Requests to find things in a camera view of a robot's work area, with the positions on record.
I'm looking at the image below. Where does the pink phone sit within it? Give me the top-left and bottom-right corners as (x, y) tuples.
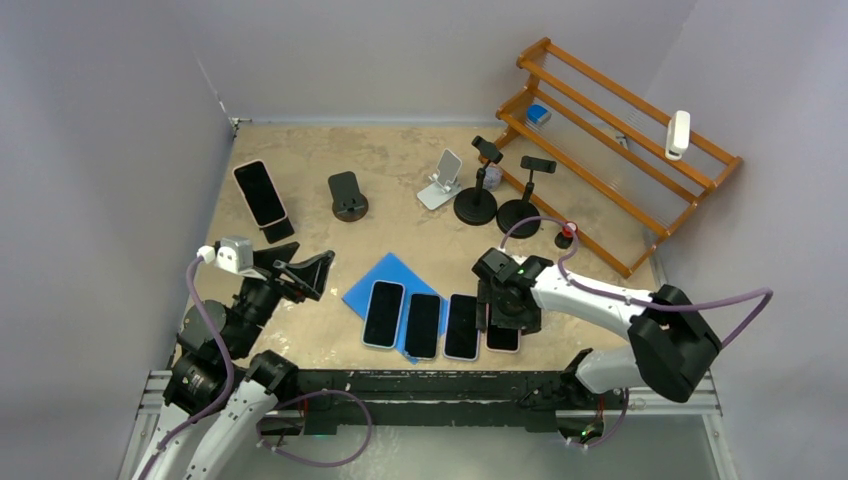
(233, 159), (287, 227)
(485, 306), (521, 353)

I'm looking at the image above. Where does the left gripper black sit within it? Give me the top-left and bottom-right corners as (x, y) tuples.
(230, 240), (332, 356)

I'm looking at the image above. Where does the blue white eraser block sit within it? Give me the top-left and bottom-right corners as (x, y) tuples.
(526, 104), (551, 127)

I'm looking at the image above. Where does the light blue phone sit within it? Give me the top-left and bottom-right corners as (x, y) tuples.
(361, 280), (405, 349)

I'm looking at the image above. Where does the white stapler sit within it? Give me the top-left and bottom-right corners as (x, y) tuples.
(665, 110), (691, 161)

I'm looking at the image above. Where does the black folding phone stand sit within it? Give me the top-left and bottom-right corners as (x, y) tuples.
(260, 217), (295, 244)

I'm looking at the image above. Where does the brown round phone stand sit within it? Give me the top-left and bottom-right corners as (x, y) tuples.
(328, 171), (369, 223)

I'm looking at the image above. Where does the red black knob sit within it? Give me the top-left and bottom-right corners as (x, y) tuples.
(554, 222), (578, 250)

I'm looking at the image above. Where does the silver phone stand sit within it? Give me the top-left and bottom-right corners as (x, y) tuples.
(417, 149), (463, 211)

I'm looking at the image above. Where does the blue mat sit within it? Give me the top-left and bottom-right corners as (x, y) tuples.
(342, 253), (449, 365)

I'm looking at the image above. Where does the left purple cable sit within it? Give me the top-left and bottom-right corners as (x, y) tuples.
(135, 256), (374, 480)

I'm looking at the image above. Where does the black round phone stand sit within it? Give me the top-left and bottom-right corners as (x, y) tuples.
(496, 155), (556, 239)
(453, 136), (503, 226)

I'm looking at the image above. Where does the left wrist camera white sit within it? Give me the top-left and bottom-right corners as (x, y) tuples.
(197, 236), (254, 276)

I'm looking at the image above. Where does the orange wooden rack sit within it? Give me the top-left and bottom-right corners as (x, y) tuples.
(496, 37), (742, 278)

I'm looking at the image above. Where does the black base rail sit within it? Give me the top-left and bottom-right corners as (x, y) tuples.
(139, 367), (723, 439)

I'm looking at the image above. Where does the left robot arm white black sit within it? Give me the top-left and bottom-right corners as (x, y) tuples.
(133, 236), (335, 479)

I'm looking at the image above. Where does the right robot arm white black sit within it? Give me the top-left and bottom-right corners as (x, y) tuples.
(472, 248), (723, 407)

